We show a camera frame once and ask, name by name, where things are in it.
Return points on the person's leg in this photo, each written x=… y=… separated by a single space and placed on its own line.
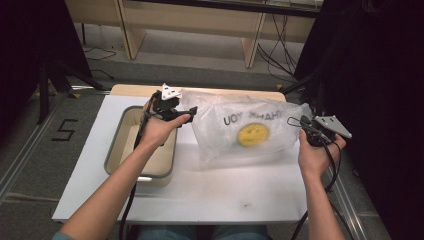
x=166 y=233
x=240 y=234

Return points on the metal floor rail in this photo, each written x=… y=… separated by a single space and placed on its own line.
x=353 y=213
x=20 y=163

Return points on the beige bin grey rim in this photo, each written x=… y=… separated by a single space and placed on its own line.
x=163 y=160

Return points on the clear plastic bag yellow face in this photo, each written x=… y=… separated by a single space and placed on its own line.
x=216 y=133

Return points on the person's left hand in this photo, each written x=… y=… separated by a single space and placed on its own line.
x=156 y=131

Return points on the dark curtain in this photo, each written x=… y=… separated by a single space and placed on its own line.
x=383 y=100
x=20 y=50

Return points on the person's left leg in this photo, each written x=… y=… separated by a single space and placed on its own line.
x=166 y=233

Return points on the white board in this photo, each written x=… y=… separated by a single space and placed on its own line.
x=216 y=196

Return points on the black stand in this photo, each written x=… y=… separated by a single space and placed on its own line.
x=43 y=100
x=320 y=100

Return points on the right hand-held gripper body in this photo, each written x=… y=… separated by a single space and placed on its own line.
x=331 y=125

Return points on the person's right hand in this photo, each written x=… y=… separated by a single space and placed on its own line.
x=315 y=160

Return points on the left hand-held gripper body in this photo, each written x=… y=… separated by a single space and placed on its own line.
x=170 y=93

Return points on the person's right leg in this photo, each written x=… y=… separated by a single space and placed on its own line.
x=240 y=234

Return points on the light wooden desk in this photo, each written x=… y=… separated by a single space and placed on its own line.
x=186 y=20

